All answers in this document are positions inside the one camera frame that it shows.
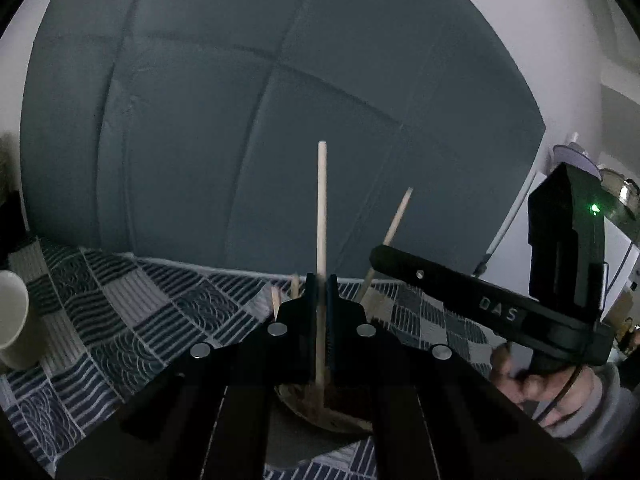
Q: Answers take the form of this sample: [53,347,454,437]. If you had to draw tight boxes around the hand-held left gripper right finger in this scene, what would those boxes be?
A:
[326,274,584,480]

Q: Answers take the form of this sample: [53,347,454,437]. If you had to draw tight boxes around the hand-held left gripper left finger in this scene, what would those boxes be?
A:
[55,273,319,480]

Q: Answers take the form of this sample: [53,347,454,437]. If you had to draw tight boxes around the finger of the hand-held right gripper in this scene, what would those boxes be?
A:
[369,245,538,333]

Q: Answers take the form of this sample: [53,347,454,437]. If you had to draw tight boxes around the dark cylindrical utensil holder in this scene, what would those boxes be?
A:
[264,379,377,467]

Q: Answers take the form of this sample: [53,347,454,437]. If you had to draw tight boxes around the person's right forearm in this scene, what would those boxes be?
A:
[542,360,640,480]

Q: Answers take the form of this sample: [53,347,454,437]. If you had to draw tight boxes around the person's right hand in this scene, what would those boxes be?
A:
[489,342,578,432]

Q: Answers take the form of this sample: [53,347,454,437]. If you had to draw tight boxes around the metal pot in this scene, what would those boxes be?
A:
[599,166,640,213]

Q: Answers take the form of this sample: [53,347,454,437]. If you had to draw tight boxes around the purple lidded cup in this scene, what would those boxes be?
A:
[552,132,602,182]

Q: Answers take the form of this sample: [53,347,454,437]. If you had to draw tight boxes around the blue white patterned tablecloth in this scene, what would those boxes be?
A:
[0,234,507,480]

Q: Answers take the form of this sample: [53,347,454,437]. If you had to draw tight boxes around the blue-grey upholstered headboard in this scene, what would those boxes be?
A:
[19,0,547,282]

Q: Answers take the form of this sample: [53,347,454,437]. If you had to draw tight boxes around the beige ceramic mug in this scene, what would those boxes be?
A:
[0,270,44,372]

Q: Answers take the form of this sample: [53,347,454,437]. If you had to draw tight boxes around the black cable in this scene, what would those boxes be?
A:
[537,365,587,427]

